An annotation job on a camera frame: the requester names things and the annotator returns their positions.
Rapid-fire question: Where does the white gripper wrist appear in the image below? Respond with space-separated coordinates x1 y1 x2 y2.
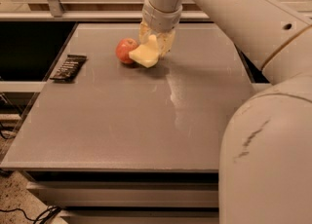
138 0 182 57

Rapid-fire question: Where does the yellow wavy sponge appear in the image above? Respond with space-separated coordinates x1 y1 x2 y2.
129 35 160 68

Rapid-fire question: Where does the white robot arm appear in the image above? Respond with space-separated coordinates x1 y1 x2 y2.
142 0 312 224

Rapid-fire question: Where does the red apple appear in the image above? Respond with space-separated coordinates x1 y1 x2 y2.
115 38 138 64

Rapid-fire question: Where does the black snack bar packet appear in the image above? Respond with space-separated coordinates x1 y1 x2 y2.
51 55 87 82

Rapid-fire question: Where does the grey table drawer unit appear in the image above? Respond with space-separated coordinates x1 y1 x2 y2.
27 172 219 224

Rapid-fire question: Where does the black floor cable left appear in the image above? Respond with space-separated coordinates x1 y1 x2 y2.
0 205 62 224

